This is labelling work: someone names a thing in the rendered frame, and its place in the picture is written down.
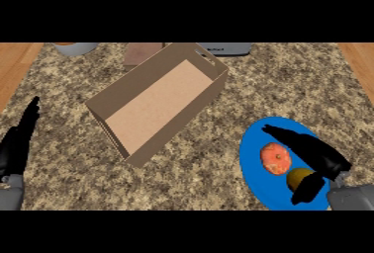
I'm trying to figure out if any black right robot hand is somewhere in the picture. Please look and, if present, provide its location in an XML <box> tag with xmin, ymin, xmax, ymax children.
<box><xmin>260</xmin><ymin>124</ymin><xmax>353</xmax><ymax>206</ymax></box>

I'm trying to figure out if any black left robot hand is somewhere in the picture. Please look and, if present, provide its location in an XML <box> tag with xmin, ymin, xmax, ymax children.
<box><xmin>0</xmin><ymin>95</ymin><xmax>42</xmax><ymax>181</ymax></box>

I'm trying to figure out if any orange round squash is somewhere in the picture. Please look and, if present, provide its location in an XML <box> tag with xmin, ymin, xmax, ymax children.
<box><xmin>258</xmin><ymin>141</ymin><xmax>294</xmax><ymax>176</ymax></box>

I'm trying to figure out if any blue plate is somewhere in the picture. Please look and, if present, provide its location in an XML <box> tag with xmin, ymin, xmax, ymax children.
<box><xmin>238</xmin><ymin>116</ymin><xmax>332</xmax><ymax>211</ymax></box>

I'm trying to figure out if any brown cardboard box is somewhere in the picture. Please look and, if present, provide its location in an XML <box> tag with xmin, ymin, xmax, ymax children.
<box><xmin>84</xmin><ymin>42</ymin><xmax>229</xmax><ymax>168</ymax></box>

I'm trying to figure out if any yellow-green round fruit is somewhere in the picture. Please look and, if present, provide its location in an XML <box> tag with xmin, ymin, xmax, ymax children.
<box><xmin>285</xmin><ymin>167</ymin><xmax>314</xmax><ymax>194</ymax></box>

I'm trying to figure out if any pale grey bowl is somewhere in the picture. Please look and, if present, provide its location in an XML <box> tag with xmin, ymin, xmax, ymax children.
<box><xmin>51</xmin><ymin>42</ymin><xmax>99</xmax><ymax>56</ymax></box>

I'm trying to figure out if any brown block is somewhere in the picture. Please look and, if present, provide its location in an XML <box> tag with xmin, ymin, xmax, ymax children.
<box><xmin>122</xmin><ymin>42</ymin><xmax>165</xmax><ymax>67</ymax></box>

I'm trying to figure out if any grey appliance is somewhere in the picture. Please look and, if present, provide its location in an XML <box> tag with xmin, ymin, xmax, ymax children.
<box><xmin>196</xmin><ymin>42</ymin><xmax>254</xmax><ymax>57</ymax></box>

